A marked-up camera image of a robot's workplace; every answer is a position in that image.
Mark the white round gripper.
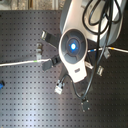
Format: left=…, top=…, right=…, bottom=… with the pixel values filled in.
left=41, top=29, right=87, bottom=83

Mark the black connector plug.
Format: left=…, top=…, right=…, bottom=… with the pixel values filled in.
left=81, top=98, right=90, bottom=111

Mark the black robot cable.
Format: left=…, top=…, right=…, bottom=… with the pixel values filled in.
left=61, top=0, right=125, bottom=101

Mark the grey connector plug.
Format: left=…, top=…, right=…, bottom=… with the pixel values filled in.
left=55, top=81, right=64, bottom=95

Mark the grey clip right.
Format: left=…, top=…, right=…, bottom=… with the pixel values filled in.
left=97, top=66, right=104, bottom=75

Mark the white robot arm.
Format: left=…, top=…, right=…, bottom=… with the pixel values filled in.
left=42, top=0, right=126, bottom=83

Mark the white cable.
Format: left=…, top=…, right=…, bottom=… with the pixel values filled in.
left=0, top=58, right=52, bottom=67
left=87, top=46, right=128, bottom=54

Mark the clear cable clip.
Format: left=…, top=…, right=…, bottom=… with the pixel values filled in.
left=36, top=43, right=42, bottom=60

